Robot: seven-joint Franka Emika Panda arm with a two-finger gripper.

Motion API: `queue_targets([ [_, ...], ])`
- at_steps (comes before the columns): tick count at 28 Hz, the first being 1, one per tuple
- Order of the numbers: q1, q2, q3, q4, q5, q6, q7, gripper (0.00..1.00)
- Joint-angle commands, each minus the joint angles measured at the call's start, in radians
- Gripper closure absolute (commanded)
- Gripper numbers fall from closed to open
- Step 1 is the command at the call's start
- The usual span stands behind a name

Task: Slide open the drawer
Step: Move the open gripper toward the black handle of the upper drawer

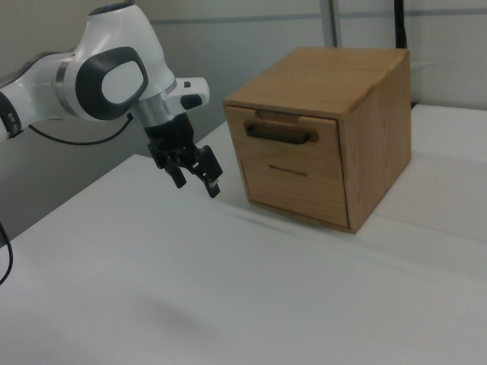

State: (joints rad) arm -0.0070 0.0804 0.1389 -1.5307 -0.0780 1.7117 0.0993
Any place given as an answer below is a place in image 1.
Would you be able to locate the black vertical pole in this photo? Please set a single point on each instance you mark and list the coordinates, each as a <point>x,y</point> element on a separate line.
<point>401,23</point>

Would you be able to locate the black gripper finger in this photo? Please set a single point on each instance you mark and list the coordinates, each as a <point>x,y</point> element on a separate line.
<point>176,171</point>
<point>209,167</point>

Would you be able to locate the wooden drawer cabinet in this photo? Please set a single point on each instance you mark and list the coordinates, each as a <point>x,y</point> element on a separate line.
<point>380,152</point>

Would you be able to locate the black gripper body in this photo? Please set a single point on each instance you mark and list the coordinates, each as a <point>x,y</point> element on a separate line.
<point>171,133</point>

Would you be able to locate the grey partition post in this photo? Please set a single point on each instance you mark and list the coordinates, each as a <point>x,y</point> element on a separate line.
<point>333,23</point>

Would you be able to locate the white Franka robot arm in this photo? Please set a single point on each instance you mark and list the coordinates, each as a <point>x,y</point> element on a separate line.
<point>114,45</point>

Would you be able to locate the wooden drawer with slot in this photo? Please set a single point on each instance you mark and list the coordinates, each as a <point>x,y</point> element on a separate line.
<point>296,197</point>

